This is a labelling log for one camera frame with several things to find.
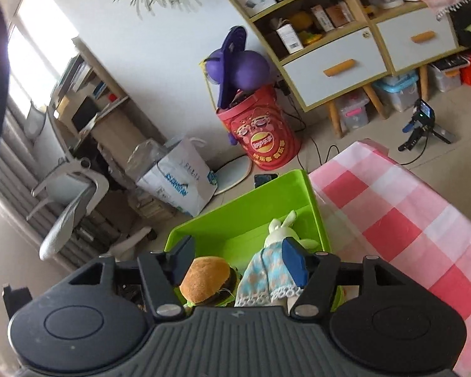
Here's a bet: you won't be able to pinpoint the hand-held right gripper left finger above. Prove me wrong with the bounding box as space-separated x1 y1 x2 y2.
68 235 197 320

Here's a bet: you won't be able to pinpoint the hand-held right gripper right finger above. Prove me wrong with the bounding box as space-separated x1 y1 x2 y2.
282 239 417 320

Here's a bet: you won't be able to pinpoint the burger plush toy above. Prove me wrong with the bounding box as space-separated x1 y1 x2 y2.
179 257 240 308

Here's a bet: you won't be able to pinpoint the rabbit plush toy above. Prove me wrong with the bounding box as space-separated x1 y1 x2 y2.
235 209 318 308

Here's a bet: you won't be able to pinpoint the green plastic bin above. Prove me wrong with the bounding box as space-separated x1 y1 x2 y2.
164 170 344 315

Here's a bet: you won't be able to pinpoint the white paper bag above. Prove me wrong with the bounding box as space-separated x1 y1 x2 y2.
137 137 218 217

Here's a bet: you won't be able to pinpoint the black phone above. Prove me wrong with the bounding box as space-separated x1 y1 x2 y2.
253 173 279 189

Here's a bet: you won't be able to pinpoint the pink checked tablecloth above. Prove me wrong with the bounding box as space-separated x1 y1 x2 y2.
309 138 471 375

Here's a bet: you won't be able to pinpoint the clear plastic bag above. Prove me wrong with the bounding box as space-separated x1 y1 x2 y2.
126 139 169 181

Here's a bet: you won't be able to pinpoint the red printed bucket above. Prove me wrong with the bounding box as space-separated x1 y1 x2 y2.
216 86 302 166

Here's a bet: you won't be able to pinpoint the grey office chair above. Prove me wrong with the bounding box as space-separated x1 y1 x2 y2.
25 100 154 262

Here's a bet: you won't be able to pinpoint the wooden desk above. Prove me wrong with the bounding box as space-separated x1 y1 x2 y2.
49 37 169 154

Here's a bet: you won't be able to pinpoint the clear storage box pink contents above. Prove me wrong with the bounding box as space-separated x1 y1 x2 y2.
333 88 371 134

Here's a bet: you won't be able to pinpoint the black device on tripod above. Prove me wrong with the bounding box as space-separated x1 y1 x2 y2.
397 99 456 153

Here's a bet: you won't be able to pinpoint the purple jumping ball toy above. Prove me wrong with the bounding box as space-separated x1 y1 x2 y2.
202 25 271 108

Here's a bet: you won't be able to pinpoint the blue lidded storage box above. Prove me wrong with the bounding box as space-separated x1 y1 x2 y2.
371 71 420 112

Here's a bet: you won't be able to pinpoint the small white box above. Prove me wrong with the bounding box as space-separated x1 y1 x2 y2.
275 24 304 53

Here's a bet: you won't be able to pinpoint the wooden shelf cabinet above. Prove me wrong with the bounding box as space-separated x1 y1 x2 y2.
212 0 471 138

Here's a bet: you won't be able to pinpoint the yellow toy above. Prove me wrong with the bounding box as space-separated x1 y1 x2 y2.
288 11 322 46

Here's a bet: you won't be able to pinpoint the brown snack box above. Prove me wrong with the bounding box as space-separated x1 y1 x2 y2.
310 5 334 32
325 2 354 28

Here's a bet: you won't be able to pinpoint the black cable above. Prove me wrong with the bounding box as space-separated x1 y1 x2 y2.
277 80 340 169

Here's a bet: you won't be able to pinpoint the white drawer orange handle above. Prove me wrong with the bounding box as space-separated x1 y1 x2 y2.
375 8 460 73
280 27 389 107

